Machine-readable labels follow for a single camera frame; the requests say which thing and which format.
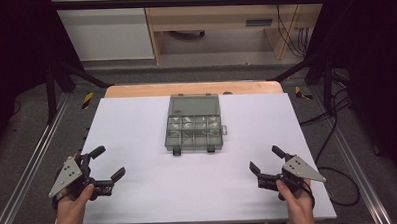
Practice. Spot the white board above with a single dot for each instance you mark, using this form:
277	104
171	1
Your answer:
172	186

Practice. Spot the aluminium rail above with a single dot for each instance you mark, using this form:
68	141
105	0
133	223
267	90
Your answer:
355	166
28	164

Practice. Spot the person's left hand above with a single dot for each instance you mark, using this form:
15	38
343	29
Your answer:
71	209

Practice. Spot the white cabinet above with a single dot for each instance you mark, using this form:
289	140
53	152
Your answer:
107	31

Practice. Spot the person's right hand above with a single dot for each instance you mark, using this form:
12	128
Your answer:
300	205

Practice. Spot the grey label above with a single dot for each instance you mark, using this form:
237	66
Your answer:
258	22

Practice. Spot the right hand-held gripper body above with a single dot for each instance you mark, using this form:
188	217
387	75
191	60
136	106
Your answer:
300	168

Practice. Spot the grey plastic compartment box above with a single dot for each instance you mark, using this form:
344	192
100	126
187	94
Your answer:
193	125

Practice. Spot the group of small metal parts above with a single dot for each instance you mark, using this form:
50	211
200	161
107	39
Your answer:
193	123

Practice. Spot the black horizontal frame bar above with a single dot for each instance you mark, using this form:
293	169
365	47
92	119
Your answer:
182	2

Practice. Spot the light wooden desk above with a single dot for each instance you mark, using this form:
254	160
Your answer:
216	14

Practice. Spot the black metal stand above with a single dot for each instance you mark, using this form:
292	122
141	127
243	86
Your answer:
57	80
321	71

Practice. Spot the yellow black tape strip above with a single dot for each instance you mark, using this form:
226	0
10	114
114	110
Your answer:
87	100
301	93

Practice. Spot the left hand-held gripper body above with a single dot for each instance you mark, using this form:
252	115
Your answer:
68	175

